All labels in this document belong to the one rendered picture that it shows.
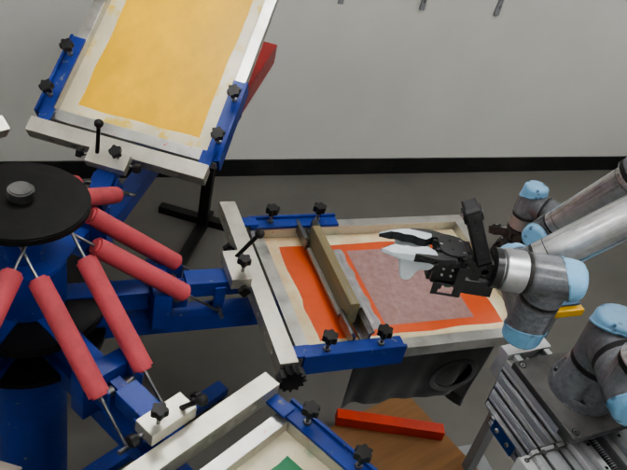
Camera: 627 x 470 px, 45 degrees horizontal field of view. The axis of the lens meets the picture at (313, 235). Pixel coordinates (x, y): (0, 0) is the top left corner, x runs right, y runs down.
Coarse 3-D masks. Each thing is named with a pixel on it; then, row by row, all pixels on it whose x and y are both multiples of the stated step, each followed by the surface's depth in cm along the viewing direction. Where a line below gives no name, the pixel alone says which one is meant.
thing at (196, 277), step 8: (184, 272) 205; (192, 272) 206; (200, 272) 206; (208, 272) 207; (216, 272) 208; (224, 272) 208; (192, 280) 204; (200, 280) 204; (208, 280) 205; (216, 280) 205; (224, 280) 206; (192, 288) 203; (200, 288) 204; (208, 288) 205; (200, 296) 206
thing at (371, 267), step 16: (288, 256) 233; (304, 256) 235; (352, 256) 240; (368, 256) 241; (384, 256) 243; (288, 272) 227; (304, 272) 229; (368, 272) 235; (384, 272) 237; (416, 272) 240; (304, 288) 223; (320, 288) 224
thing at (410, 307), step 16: (368, 288) 229; (384, 288) 230; (400, 288) 232; (416, 288) 233; (448, 288) 236; (304, 304) 218; (320, 304) 219; (384, 304) 224; (400, 304) 226; (416, 304) 227; (432, 304) 229; (448, 304) 230; (464, 304) 232; (480, 304) 233; (320, 320) 214; (336, 320) 215; (384, 320) 219; (400, 320) 220; (416, 320) 222; (432, 320) 223; (448, 320) 224; (464, 320) 226; (480, 320) 227; (496, 320) 229; (320, 336) 208
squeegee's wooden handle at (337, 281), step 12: (312, 228) 231; (312, 240) 231; (324, 240) 226; (324, 252) 222; (324, 264) 223; (336, 264) 218; (336, 276) 214; (336, 288) 215; (348, 288) 211; (336, 300) 215; (348, 300) 207; (348, 312) 207
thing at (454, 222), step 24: (408, 216) 258; (432, 216) 261; (456, 216) 264; (264, 240) 232; (264, 264) 223; (288, 312) 208; (288, 336) 203; (432, 336) 212; (456, 336) 214; (480, 336) 216
